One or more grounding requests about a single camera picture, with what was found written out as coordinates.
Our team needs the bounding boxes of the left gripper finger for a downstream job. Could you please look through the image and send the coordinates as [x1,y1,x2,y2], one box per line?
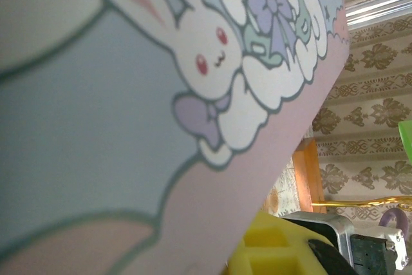
[225,210,355,275]

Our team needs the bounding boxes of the pastel cartoon tin box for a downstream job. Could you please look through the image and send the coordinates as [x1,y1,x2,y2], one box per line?
[0,0,352,275]

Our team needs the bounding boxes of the floral table mat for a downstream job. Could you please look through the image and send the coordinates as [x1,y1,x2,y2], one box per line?
[261,155,303,220]

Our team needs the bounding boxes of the orange wooden board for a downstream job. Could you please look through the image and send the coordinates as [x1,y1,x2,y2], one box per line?
[293,137,327,215]

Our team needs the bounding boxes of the green plastic wine glass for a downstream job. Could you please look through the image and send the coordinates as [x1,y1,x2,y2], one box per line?
[397,119,412,162]

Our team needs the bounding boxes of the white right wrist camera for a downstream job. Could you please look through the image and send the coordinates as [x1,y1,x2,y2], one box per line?
[280,211,405,271]

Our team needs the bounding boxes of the gold wire glass rack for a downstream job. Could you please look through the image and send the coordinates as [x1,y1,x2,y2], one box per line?
[314,194,412,209]

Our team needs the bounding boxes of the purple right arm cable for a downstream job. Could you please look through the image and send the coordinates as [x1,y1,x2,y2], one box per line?
[379,208,407,232]

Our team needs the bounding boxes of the aluminium corner post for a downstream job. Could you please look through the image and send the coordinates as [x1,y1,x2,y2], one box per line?
[343,0,412,30]

